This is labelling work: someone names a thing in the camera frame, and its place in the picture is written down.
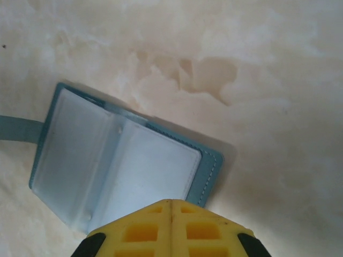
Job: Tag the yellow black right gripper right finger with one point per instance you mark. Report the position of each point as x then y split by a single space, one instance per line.
209 235

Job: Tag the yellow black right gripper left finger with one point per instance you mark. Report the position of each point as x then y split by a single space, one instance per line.
139 235

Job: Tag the blue leather card holder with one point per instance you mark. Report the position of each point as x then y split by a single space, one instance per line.
134 160

